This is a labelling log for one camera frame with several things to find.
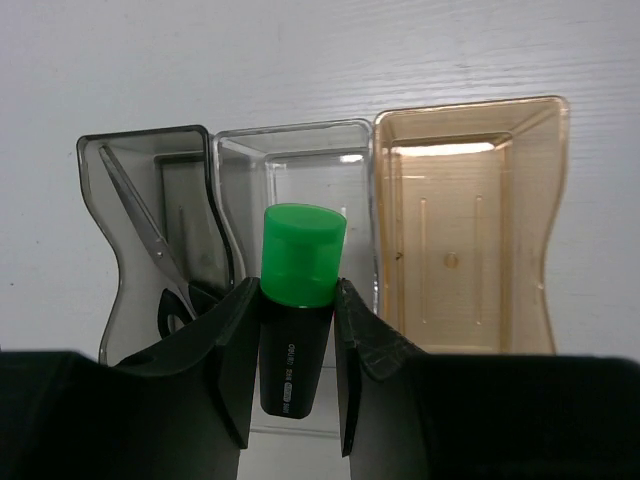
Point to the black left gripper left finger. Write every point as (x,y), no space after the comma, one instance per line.
(179,409)

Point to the smoky grey plastic container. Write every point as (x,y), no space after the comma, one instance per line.
(171,169)

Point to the black handled scissors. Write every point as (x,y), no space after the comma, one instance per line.
(195,297)

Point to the clear plastic container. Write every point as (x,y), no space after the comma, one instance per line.
(328,164)

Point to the orange plastic container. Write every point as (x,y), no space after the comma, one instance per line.
(467,198)

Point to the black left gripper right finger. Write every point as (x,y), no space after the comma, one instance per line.
(408,414)

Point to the green cap black highlighter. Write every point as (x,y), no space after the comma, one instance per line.
(301,256)

